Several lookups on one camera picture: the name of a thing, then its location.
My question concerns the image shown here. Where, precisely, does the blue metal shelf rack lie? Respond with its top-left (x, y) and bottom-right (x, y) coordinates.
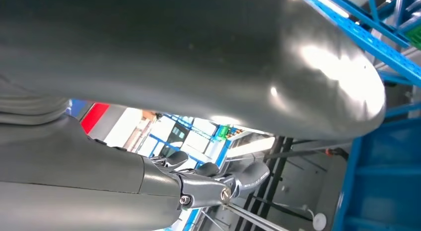
top-left (148, 112), bottom-right (237, 169)
top-left (296, 0), bottom-right (421, 231)

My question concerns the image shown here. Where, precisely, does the white round ceiling fixture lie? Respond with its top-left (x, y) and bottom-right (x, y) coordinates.
top-left (311, 212), bottom-right (328, 231)

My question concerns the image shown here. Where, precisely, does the red barrier belt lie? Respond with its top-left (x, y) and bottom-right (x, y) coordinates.
top-left (80, 102), bottom-right (110, 135)

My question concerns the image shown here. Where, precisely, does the ceiling light panel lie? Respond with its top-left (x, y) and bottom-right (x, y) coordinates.
top-left (227, 137), bottom-right (276, 159)

